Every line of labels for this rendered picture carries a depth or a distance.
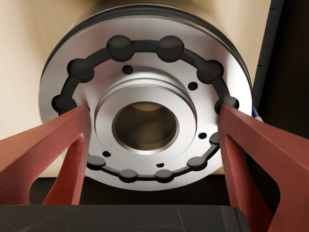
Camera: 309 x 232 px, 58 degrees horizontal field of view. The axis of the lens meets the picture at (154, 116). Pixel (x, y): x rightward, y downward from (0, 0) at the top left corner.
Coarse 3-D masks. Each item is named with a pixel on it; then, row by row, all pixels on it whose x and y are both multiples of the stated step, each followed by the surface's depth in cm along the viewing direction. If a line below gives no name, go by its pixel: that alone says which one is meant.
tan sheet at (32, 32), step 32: (0, 0) 13; (32, 0) 13; (64, 0) 13; (96, 0) 13; (192, 0) 13; (224, 0) 13; (256, 0) 13; (0, 32) 14; (32, 32) 14; (64, 32) 14; (256, 32) 14; (0, 64) 15; (32, 64) 15; (256, 64) 15; (0, 96) 16; (32, 96) 16; (0, 128) 18
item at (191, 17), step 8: (120, 8) 11; (128, 8) 11; (136, 8) 11; (144, 8) 11; (152, 8) 11; (160, 8) 11; (168, 8) 11; (96, 16) 11; (104, 16) 11; (184, 16) 11; (192, 16) 11; (80, 24) 11; (88, 24) 11; (200, 24) 11; (208, 24) 11; (72, 32) 11; (216, 32) 11; (64, 40) 12; (224, 40) 12; (56, 48) 12; (232, 48) 12; (240, 56) 12; (248, 72) 13; (40, 80) 13
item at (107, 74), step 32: (96, 32) 11; (128, 32) 11; (160, 32) 11; (192, 32) 11; (64, 64) 12; (96, 64) 12; (128, 64) 12; (160, 64) 12; (192, 64) 12; (224, 64) 12; (64, 96) 13; (96, 96) 12; (192, 96) 12; (224, 96) 13; (96, 160) 15; (192, 160) 15
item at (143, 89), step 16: (128, 80) 12; (144, 80) 12; (160, 80) 12; (112, 96) 12; (128, 96) 12; (144, 96) 12; (160, 96) 12; (176, 96) 12; (96, 112) 12; (112, 112) 12; (176, 112) 12; (192, 112) 12; (96, 128) 13; (112, 128) 13; (176, 128) 13; (192, 128) 13; (112, 144) 13; (128, 144) 14; (144, 144) 14; (160, 144) 14; (176, 144) 13; (128, 160) 14; (144, 160) 14; (160, 160) 14
